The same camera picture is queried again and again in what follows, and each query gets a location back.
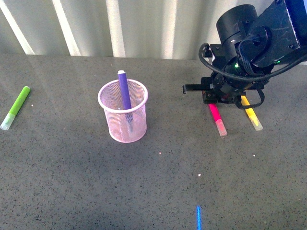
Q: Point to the white pleated curtain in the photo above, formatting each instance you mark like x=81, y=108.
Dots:
x=167, y=29

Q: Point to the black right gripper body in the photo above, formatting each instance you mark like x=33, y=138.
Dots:
x=222, y=89

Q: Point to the green highlighter pen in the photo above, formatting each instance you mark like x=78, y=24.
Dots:
x=14, y=110

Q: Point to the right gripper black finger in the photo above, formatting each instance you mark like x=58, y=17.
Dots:
x=195, y=87

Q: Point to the pink mesh pen cup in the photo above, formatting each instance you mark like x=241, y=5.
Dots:
x=125, y=126

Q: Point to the pink highlighter pen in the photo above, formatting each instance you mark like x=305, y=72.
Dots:
x=218, y=120

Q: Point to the purple highlighter pen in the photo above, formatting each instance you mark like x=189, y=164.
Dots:
x=125, y=95

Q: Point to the yellow highlighter pen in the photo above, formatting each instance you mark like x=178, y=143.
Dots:
x=251, y=114

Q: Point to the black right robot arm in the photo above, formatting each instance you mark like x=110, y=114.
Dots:
x=253, y=48

